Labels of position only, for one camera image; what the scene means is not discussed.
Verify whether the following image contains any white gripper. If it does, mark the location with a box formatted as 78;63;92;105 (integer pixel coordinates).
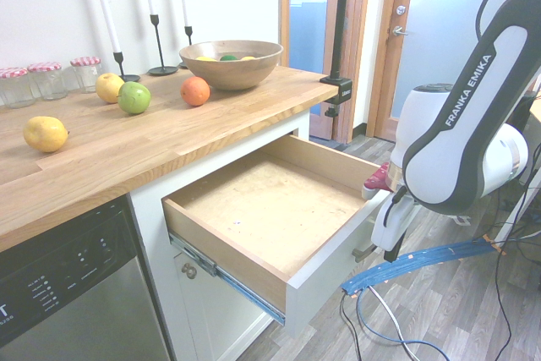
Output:
371;190;420;263

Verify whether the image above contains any metal drawer handle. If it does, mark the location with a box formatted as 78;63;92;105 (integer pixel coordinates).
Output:
352;245;378;263

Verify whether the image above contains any white wooden drawer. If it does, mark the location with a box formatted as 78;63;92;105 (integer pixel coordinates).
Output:
161;134;392;327

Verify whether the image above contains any white base cabinet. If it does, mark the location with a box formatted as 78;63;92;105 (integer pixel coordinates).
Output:
126;109;312;361

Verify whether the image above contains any wooden door with frosted glass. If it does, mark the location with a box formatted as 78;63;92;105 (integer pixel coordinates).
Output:
366;0;508;142

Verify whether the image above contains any large wooden bowl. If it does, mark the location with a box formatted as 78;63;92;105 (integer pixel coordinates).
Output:
178;40;285;91

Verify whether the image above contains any orange fruit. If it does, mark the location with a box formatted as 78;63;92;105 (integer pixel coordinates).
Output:
180;76;211;107

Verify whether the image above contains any black metal candle holder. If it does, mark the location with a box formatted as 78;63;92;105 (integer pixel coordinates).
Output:
112;51;141;83
178;25;194;69
146;14;179;77

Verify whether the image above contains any green apple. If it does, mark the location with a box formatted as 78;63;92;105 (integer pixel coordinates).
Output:
117;81;152;115

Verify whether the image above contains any stainless steel dishwasher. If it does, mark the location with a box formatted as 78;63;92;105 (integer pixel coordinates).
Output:
0;194;172;361

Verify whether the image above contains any yellow apple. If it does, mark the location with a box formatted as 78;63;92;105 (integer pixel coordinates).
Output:
95;73;127;104

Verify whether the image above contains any glass jar red checkered lid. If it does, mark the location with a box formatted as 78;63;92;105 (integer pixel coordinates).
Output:
0;67;36;109
69;56;104;94
26;62;68;101

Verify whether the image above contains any yellow pear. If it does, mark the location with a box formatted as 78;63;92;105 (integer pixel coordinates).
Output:
22;116;70;154

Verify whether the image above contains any white floor cable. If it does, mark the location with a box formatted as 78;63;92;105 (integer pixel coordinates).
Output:
366;284;424;361

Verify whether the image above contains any thin blue floor cable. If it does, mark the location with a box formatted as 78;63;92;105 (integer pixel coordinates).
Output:
356;288;428;346

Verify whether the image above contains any metal drawer slide rail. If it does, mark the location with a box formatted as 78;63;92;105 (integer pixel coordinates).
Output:
167;232;287;325

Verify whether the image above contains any wooden sidelight window frame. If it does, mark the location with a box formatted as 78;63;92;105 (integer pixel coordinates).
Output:
278;0;375;142

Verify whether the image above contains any black Ulanzi clamp camera stand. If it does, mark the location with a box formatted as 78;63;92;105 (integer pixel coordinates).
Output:
320;0;529;119

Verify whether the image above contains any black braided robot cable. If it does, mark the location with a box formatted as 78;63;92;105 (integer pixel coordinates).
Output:
476;0;523;47

